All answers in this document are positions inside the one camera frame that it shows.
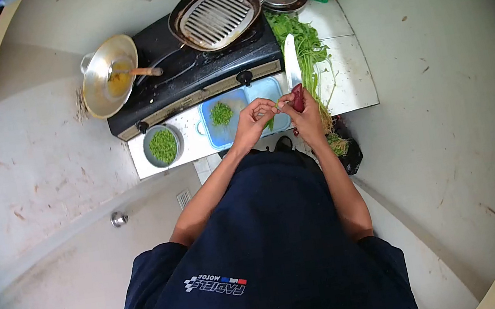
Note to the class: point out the person's left thumb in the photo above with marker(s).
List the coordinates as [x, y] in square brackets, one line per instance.
[266, 116]

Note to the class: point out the white floor drain grate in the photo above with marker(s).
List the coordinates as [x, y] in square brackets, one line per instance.
[184, 198]

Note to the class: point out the square ridged grill pan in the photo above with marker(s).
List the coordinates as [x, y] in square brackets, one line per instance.
[214, 15]

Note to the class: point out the round metal knob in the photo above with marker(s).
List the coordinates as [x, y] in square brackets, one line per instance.
[119, 218]

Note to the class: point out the blue plastic cutting board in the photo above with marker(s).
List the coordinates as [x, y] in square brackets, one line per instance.
[225, 131]

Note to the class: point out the grey metal bowl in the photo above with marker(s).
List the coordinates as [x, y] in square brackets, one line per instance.
[150, 152]

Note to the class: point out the aluminium wok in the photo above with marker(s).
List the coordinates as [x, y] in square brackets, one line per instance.
[103, 87]

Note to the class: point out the black gas stove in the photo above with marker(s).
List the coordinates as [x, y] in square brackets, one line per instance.
[187, 74]

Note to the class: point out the person's left index finger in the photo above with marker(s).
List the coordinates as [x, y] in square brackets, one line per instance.
[261, 102]

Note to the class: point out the black plastic bag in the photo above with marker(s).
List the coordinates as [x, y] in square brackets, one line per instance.
[351, 158]

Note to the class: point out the person's left hand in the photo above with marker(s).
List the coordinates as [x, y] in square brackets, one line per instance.
[248, 128]

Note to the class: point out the person's right hand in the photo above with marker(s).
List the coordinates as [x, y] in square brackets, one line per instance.
[309, 121]

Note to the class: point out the pile of chopped greens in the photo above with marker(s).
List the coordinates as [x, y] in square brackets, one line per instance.
[221, 113]

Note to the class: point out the green vegetable stem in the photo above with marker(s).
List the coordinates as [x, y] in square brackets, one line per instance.
[271, 122]

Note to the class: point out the person's body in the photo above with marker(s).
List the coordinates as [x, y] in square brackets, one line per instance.
[267, 257]

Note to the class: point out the person's right thumb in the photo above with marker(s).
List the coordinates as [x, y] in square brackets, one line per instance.
[285, 101]

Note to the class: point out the chopped greens in bowl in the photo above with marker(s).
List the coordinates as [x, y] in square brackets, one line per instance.
[163, 146]

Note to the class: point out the wooden spatula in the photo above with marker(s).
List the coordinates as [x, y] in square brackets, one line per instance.
[144, 71]

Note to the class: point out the person's right fingers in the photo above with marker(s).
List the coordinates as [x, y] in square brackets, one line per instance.
[311, 103]

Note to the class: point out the bunch of leafy green vegetables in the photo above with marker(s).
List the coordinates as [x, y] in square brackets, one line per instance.
[303, 45]

